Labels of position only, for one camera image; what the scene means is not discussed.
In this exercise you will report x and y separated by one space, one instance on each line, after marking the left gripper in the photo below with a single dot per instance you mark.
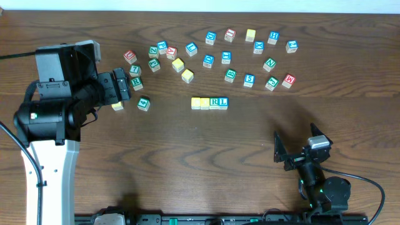
122 84

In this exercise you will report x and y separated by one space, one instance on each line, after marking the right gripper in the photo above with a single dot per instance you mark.
297 159

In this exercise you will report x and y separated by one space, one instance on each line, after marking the yellow C block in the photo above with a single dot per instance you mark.
195 103

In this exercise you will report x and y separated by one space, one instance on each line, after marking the blue l block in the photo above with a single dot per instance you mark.
223 103
191 49

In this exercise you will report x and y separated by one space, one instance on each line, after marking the yellow O block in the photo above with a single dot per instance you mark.
205 103

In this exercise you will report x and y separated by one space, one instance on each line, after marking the green r block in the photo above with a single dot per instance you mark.
214 103
137 83

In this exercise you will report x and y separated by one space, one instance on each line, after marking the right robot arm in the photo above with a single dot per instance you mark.
325 194

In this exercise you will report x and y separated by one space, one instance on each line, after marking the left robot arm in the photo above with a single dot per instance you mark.
48 125

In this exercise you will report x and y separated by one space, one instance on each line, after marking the yellow block lower left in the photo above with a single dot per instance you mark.
118 106

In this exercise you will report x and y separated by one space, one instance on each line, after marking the green 7 block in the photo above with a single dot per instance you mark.
135 71

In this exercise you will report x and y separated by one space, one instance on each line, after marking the red U block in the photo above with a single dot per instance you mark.
130 57

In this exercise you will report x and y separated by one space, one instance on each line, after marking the green 4 block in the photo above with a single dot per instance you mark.
143 104

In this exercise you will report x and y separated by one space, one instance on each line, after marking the green J block left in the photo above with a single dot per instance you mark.
154 65

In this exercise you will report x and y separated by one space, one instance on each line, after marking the green j block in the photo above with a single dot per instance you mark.
154 65
271 83

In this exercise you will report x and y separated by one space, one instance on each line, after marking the green Z block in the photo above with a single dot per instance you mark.
153 52

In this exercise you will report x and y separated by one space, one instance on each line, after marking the red M block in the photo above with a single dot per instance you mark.
288 81

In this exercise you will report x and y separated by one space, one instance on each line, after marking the blue P block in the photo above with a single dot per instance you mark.
162 47

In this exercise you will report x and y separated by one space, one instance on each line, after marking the green J block right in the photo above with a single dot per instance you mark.
271 83

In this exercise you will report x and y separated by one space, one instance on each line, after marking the yellow K block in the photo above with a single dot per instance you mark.
178 65

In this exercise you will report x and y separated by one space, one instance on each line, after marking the red A block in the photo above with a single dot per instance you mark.
171 53

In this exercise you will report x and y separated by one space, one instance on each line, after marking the yellow S block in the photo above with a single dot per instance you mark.
187 76

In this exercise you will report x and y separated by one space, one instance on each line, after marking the blue 5 block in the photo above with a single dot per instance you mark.
249 80

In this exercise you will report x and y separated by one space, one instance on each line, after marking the green N block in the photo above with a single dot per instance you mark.
269 64

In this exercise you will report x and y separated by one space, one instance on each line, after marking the green B block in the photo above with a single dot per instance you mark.
230 75

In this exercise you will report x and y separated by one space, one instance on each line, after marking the blue 2 block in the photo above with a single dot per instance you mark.
291 46

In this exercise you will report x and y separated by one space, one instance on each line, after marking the blue D block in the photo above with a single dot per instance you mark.
208 61

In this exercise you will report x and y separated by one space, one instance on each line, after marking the blue H block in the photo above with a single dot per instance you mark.
273 37

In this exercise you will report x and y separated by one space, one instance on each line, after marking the blue I block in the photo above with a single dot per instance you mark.
226 57

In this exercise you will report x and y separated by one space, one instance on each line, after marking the yellow block top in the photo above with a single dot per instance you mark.
250 35

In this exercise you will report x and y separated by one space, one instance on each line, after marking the red I block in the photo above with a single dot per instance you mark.
229 35

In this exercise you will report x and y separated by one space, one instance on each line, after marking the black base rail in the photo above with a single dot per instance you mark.
114 215

